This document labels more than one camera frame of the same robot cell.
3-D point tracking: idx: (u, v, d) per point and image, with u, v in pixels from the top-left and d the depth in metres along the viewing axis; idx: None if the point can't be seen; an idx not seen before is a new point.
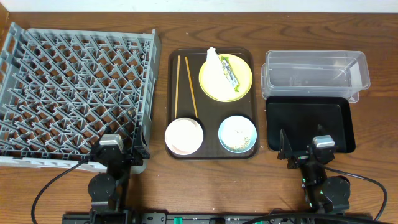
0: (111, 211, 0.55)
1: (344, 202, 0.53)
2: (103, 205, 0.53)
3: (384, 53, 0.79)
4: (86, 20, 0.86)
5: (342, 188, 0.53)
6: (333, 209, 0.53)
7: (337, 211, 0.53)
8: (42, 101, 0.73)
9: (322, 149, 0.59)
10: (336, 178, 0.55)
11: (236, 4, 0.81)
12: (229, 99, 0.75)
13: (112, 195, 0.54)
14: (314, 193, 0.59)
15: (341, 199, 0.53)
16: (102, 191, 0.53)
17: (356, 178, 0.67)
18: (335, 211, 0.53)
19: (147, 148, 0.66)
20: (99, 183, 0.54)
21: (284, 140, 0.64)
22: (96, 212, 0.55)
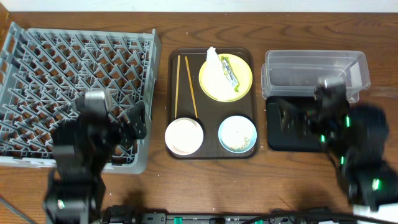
0: (77, 172, 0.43)
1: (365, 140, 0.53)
2: (68, 151, 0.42)
3: (384, 54, 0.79)
4: (86, 20, 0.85)
5: (376, 116, 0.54)
6: (365, 139, 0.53)
7: (372, 149, 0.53)
8: (42, 101, 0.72)
9: (335, 88, 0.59)
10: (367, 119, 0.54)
11: (236, 4, 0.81)
12: (229, 99, 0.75)
13: (83, 141, 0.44)
14: (344, 153, 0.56)
15: (373, 122, 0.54)
16: (69, 135, 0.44)
17: (374, 138, 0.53)
18: (366, 146, 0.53)
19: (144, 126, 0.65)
20: (66, 129, 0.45)
21: (286, 104, 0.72)
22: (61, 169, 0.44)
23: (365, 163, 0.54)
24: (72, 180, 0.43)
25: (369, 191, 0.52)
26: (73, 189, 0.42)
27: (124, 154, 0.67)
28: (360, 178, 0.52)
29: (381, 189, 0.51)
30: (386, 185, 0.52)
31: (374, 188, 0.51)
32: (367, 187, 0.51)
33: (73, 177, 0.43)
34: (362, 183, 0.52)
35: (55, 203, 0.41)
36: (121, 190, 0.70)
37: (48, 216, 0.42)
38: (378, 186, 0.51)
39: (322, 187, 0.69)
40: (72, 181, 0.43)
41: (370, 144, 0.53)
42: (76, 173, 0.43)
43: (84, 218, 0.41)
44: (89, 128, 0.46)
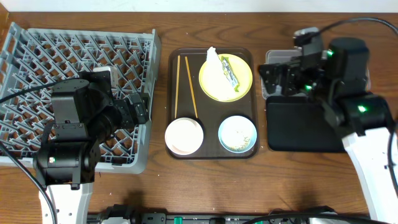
0: (74, 127, 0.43)
1: (346, 61, 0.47)
2: (68, 102, 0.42)
3: (384, 54, 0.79)
4: (86, 20, 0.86)
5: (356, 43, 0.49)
6: (348, 69, 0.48)
7: (355, 78, 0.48)
8: (42, 101, 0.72)
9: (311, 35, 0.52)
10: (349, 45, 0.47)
11: (236, 4, 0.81)
12: (230, 99, 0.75)
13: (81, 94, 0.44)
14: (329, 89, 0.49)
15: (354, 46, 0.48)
16: (69, 87, 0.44)
17: (359, 58, 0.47)
18: (348, 74, 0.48)
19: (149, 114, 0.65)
20: (68, 83, 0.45)
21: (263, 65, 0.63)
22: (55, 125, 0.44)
23: (351, 92, 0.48)
24: (66, 137, 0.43)
25: (356, 117, 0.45)
26: (66, 147, 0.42)
27: (124, 154, 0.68)
28: (346, 104, 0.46)
29: (367, 111, 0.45)
30: (371, 107, 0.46)
31: (360, 112, 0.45)
32: (354, 111, 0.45)
33: (68, 135, 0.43)
34: (347, 107, 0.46)
35: (46, 160, 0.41)
36: (121, 190, 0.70)
37: (39, 172, 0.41)
38: (365, 110, 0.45)
39: (323, 186, 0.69)
40: (66, 139, 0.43)
41: (352, 73, 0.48)
42: (71, 129, 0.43)
43: (76, 175, 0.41)
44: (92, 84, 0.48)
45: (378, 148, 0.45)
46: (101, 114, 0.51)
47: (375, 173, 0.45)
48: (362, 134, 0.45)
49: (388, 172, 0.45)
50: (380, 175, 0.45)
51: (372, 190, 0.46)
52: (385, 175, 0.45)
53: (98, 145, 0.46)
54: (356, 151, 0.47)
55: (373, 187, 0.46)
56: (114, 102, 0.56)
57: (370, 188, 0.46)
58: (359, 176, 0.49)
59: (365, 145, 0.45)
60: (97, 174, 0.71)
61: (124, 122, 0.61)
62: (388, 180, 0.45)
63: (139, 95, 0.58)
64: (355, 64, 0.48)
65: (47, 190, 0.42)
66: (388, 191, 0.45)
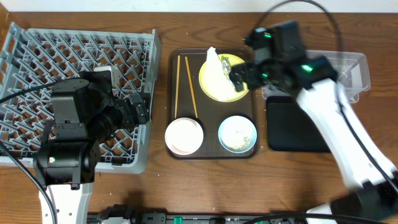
0: (73, 126, 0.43)
1: (282, 35, 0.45)
2: (68, 102, 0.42)
3: (384, 54, 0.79)
4: (86, 20, 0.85)
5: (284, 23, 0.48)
6: (283, 40, 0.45)
7: (293, 47, 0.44)
8: (42, 101, 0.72)
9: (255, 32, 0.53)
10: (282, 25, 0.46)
11: (236, 4, 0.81)
12: (229, 99, 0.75)
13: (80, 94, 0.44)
14: (275, 66, 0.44)
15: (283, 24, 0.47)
16: (68, 88, 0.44)
17: (295, 31, 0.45)
18: (286, 43, 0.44)
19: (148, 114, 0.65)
20: (68, 83, 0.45)
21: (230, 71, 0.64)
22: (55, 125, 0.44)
23: (296, 58, 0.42)
24: (66, 137, 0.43)
25: (307, 77, 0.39)
26: (66, 147, 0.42)
27: (124, 154, 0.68)
28: (293, 68, 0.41)
29: (314, 69, 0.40)
30: (317, 65, 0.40)
31: (307, 71, 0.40)
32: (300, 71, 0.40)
33: (68, 135, 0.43)
34: (295, 71, 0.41)
35: (45, 159, 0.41)
36: (121, 190, 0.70)
37: (39, 172, 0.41)
38: (311, 68, 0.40)
39: (323, 186, 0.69)
40: (66, 139, 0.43)
41: (290, 42, 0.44)
42: (71, 129, 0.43)
43: (76, 175, 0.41)
44: (91, 84, 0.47)
45: (327, 94, 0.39)
46: (102, 114, 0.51)
47: (329, 122, 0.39)
48: (311, 88, 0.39)
49: (340, 117, 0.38)
50: (334, 124, 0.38)
51: (333, 144, 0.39)
52: (343, 124, 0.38)
53: (98, 145, 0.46)
54: (306, 106, 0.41)
55: (333, 142, 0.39)
56: (114, 102, 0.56)
57: (331, 142, 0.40)
58: (319, 132, 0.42)
59: (315, 99, 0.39)
60: (97, 174, 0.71)
61: (125, 122, 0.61)
62: (342, 127, 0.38)
63: (139, 95, 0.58)
64: (286, 35, 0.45)
65: (47, 190, 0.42)
66: (348, 140, 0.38)
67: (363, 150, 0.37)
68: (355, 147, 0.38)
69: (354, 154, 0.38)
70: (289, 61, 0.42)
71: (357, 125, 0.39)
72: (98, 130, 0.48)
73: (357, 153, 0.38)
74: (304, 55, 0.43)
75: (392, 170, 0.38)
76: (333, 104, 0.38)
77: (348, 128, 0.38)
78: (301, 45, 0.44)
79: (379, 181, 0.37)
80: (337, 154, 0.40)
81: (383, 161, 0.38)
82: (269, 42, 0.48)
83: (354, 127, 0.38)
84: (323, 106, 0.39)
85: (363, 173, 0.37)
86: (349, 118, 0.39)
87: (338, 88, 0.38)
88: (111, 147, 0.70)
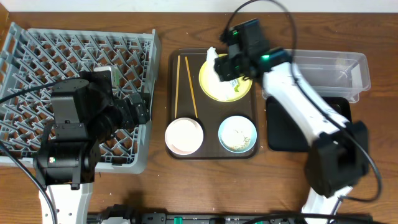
0: (73, 126, 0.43)
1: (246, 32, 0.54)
2: (68, 101, 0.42)
3: (384, 54, 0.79)
4: (86, 20, 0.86)
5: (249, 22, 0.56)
6: (247, 38, 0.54)
7: (256, 42, 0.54)
8: (42, 101, 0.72)
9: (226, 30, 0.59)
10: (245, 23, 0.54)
11: (236, 4, 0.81)
12: (230, 99, 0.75)
13: (80, 93, 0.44)
14: (245, 58, 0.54)
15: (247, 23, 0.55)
16: (68, 87, 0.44)
17: (255, 27, 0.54)
18: (250, 40, 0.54)
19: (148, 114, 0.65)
20: (68, 83, 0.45)
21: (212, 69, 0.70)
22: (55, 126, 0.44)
23: (259, 51, 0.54)
24: (66, 136, 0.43)
25: (266, 65, 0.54)
26: (66, 147, 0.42)
27: (124, 154, 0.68)
28: (256, 61, 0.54)
29: (270, 58, 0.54)
30: (272, 56, 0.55)
31: (265, 62, 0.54)
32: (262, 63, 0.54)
33: (68, 135, 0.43)
34: (259, 63, 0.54)
35: (45, 159, 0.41)
36: (121, 190, 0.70)
37: (39, 172, 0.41)
38: (268, 58, 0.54)
39: None
40: (66, 139, 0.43)
41: (254, 38, 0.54)
42: (71, 129, 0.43)
43: (76, 175, 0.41)
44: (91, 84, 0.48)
45: (285, 73, 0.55)
46: (101, 114, 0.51)
47: (286, 93, 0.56)
48: (270, 71, 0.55)
49: (295, 88, 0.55)
50: (291, 93, 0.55)
51: (294, 111, 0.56)
52: (298, 91, 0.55)
53: (98, 145, 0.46)
54: (272, 86, 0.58)
55: (291, 109, 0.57)
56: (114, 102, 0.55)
57: (291, 107, 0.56)
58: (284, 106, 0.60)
59: (280, 76, 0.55)
60: (97, 175, 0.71)
61: (125, 122, 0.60)
62: (298, 95, 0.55)
63: (139, 95, 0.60)
64: (250, 33, 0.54)
65: (47, 190, 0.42)
66: (304, 104, 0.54)
67: (314, 109, 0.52)
68: (308, 108, 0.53)
69: (307, 113, 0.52)
70: (254, 53, 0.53)
71: (310, 93, 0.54)
72: (98, 130, 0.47)
73: (311, 112, 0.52)
74: (265, 46, 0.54)
75: (344, 122, 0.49)
76: (290, 79, 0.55)
77: (301, 95, 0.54)
78: (262, 39, 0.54)
79: (333, 132, 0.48)
80: (300, 117, 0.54)
81: (335, 116, 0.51)
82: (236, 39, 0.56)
83: (307, 94, 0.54)
84: (285, 82, 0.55)
85: (319, 127, 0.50)
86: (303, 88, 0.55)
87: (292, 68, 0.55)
88: (111, 147, 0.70)
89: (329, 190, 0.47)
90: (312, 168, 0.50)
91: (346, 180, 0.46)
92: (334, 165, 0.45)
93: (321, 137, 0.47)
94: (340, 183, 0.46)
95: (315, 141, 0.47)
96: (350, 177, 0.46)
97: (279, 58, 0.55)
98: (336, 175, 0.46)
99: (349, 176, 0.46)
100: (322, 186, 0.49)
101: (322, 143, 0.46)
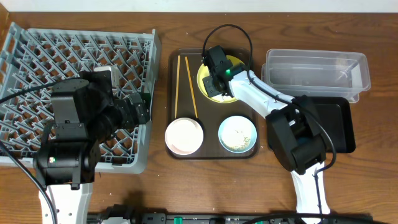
0: (73, 127, 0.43)
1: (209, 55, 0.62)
2: (68, 102, 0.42)
3: (384, 54, 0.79)
4: (86, 20, 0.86)
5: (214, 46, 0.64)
6: (212, 59, 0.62)
7: (221, 61, 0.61)
8: (42, 101, 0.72)
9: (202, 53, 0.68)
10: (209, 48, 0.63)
11: (236, 4, 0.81)
12: (232, 99, 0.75)
13: (80, 93, 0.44)
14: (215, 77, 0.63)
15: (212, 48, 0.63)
16: (69, 87, 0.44)
17: (216, 51, 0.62)
18: (216, 60, 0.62)
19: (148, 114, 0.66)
20: (68, 83, 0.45)
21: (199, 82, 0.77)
22: (54, 126, 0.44)
23: (223, 70, 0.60)
24: (66, 137, 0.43)
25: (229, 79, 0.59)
26: (65, 147, 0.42)
27: (124, 154, 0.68)
28: (222, 78, 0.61)
29: (232, 72, 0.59)
30: (235, 71, 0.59)
31: (229, 76, 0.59)
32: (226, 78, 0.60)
33: (68, 135, 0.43)
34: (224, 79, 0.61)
35: (45, 159, 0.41)
36: (121, 190, 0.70)
37: (39, 172, 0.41)
38: (230, 72, 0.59)
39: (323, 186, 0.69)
40: (66, 139, 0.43)
41: (218, 59, 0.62)
42: (71, 129, 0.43)
43: (76, 175, 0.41)
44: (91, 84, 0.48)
45: (242, 78, 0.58)
46: (102, 114, 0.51)
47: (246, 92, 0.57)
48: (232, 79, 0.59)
49: (251, 85, 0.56)
50: (247, 89, 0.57)
51: (255, 105, 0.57)
52: (253, 87, 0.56)
53: (98, 145, 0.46)
54: (234, 90, 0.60)
55: (254, 104, 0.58)
56: (114, 102, 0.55)
57: (253, 104, 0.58)
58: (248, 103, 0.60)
59: (237, 80, 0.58)
60: (97, 175, 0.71)
61: (125, 122, 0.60)
62: (254, 90, 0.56)
63: (139, 95, 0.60)
64: (214, 55, 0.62)
65: (47, 190, 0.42)
66: (258, 96, 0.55)
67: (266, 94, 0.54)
68: (262, 96, 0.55)
69: (262, 99, 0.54)
70: (219, 71, 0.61)
71: (265, 84, 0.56)
72: (98, 130, 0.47)
73: (265, 98, 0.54)
74: (229, 64, 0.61)
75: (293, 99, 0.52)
76: (246, 81, 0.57)
77: (256, 89, 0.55)
78: (226, 58, 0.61)
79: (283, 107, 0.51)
80: (257, 106, 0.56)
81: (285, 95, 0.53)
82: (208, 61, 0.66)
83: (260, 85, 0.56)
84: (242, 85, 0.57)
85: (272, 108, 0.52)
86: (258, 82, 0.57)
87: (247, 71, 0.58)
88: (111, 147, 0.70)
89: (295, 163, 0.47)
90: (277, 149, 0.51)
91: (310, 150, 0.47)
92: (291, 137, 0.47)
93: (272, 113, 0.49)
94: (305, 154, 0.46)
95: (268, 116, 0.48)
96: (311, 147, 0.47)
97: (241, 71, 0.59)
98: (296, 147, 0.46)
99: (311, 147, 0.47)
100: (288, 163, 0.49)
101: (274, 117, 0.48)
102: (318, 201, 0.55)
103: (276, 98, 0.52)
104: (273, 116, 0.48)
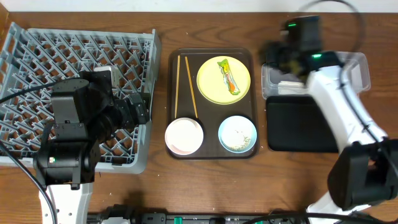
0: (73, 128, 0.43)
1: (301, 26, 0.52)
2: (68, 101, 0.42)
3: (384, 54, 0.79)
4: (86, 20, 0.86)
5: (313, 22, 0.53)
6: (303, 32, 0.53)
7: (311, 40, 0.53)
8: (42, 100, 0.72)
9: (311, 28, 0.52)
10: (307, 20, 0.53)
11: (236, 4, 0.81)
12: (229, 101, 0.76)
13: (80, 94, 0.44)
14: (296, 53, 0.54)
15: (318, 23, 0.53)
16: (69, 88, 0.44)
17: (310, 25, 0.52)
18: (306, 36, 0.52)
19: (148, 113, 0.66)
20: (68, 83, 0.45)
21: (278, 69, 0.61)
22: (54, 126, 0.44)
23: (311, 51, 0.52)
24: (66, 137, 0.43)
25: (317, 67, 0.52)
26: (65, 148, 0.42)
27: (124, 154, 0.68)
28: (306, 58, 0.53)
29: (321, 58, 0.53)
30: (325, 58, 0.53)
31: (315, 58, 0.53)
32: (312, 63, 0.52)
33: (68, 135, 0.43)
34: (307, 60, 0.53)
35: (45, 159, 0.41)
36: (121, 190, 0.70)
37: (39, 172, 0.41)
38: (319, 56, 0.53)
39: (323, 187, 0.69)
40: (66, 139, 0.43)
41: (310, 35, 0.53)
42: (71, 129, 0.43)
43: (76, 175, 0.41)
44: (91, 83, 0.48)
45: (331, 76, 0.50)
46: (102, 114, 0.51)
47: (330, 97, 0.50)
48: (318, 70, 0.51)
49: (339, 92, 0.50)
50: (333, 97, 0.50)
51: (332, 114, 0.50)
52: (340, 96, 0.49)
53: (98, 145, 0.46)
54: (313, 85, 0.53)
55: (329, 110, 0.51)
56: (114, 102, 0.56)
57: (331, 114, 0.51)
58: (324, 106, 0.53)
59: (323, 76, 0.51)
60: (97, 175, 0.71)
61: (125, 122, 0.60)
62: (340, 101, 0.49)
63: (139, 95, 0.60)
64: (309, 28, 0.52)
65: (47, 190, 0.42)
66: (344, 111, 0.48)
67: (355, 117, 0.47)
68: (349, 115, 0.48)
69: (346, 121, 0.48)
70: (305, 50, 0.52)
71: (354, 100, 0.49)
72: (97, 131, 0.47)
73: (350, 119, 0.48)
74: (318, 46, 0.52)
75: (383, 137, 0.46)
76: (334, 83, 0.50)
77: (344, 101, 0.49)
78: (318, 37, 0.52)
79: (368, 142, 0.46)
80: (335, 121, 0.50)
81: (375, 129, 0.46)
82: (292, 30, 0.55)
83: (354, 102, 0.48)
84: (329, 81, 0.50)
85: (354, 136, 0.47)
86: (347, 93, 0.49)
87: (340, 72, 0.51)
88: (111, 147, 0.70)
89: (346, 203, 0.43)
90: (337, 180, 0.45)
91: (370, 196, 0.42)
92: (363, 178, 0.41)
93: (353, 147, 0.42)
94: (362, 197, 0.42)
95: (348, 148, 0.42)
96: (375, 195, 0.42)
97: (328, 61, 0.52)
98: (360, 188, 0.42)
99: (373, 195, 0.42)
100: (347, 197, 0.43)
101: (355, 152, 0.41)
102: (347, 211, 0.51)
103: (365, 129, 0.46)
104: (353, 150, 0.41)
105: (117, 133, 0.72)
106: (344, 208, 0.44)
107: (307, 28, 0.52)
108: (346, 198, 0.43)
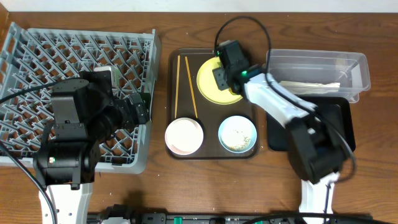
0: (73, 128, 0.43)
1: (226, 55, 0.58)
2: (68, 102, 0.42)
3: (384, 54, 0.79)
4: (86, 20, 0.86)
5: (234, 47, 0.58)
6: (227, 58, 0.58)
7: (237, 61, 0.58)
8: (42, 101, 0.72)
9: (231, 53, 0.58)
10: (227, 47, 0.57)
11: (236, 4, 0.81)
12: (229, 101, 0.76)
13: (80, 93, 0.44)
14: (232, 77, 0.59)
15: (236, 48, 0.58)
16: (69, 88, 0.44)
17: (234, 50, 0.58)
18: (232, 60, 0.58)
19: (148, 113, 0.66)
20: (68, 83, 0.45)
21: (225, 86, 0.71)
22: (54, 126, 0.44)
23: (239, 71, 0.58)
24: (66, 137, 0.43)
25: (246, 79, 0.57)
26: (64, 148, 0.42)
27: (124, 154, 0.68)
28: (238, 78, 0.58)
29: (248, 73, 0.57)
30: (251, 72, 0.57)
31: (244, 76, 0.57)
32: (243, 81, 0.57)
33: (67, 135, 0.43)
34: (240, 79, 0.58)
35: (46, 159, 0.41)
36: (121, 190, 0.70)
37: (40, 172, 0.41)
38: (245, 73, 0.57)
39: None
40: (66, 139, 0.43)
41: (234, 57, 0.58)
42: (71, 129, 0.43)
43: (76, 175, 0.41)
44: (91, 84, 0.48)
45: (259, 81, 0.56)
46: (102, 114, 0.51)
47: (264, 96, 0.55)
48: (247, 81, 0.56)
49: (269, 90, 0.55)
50: (267, 94, 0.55)
51: (272, 110, 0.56)
52: (270, 92, 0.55)
53: (98, 145, 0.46)
54: (249, 94, 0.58)
55: (268, 107, 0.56)
56: (114, 102, 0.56)
57: (270, 111, 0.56)
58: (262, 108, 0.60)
59: (252, 84, 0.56)
60: (97, 175, 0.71)
61: (125, 122, 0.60)
62: (272, 95, 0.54)
63: (139, 95, 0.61)
64: (230, 54, 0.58)
65: (47, 190, 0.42)
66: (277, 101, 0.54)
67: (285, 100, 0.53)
68: (281, 101, 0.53)
69: (279, 104, 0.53)
70: (234, 72, 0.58)
71: (283, 90, 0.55)
72: (97, 130, 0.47)
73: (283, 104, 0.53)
74: (245, 65, 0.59)
75: (312, 106, 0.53)
76: (263, 84, 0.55)
77: (275, 94, 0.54)
78: (242, 58, 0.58)
79: (304, 114, 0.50)
80: (274, 112, 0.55)
81: (305, 102, 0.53)
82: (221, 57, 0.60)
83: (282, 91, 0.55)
84: (257, 86, 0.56)
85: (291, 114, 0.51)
86: (276, 88, 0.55)
87: (266, 76, 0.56)
88: (111, 147, 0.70)
89: (310, 173, 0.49)
90: (296, 155, 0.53)
91: (327, 161, 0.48)
92: (311, 145, 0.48)
93: (291, 121, 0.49)
94: (319, 163, 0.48)
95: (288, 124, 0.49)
96: (330, 157, 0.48)
97: (255, 73, 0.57)
98: (314, 157, 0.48)
99: (329, 158, 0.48)
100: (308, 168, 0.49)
101: (295, 126, 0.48)
102: (324, 205, 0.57)
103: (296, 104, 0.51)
104: (293, 124, 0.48)
105: (117, 133, 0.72)
106: (313, 180, 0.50)
107: (230, 55, 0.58)
108: (308, 170, 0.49)
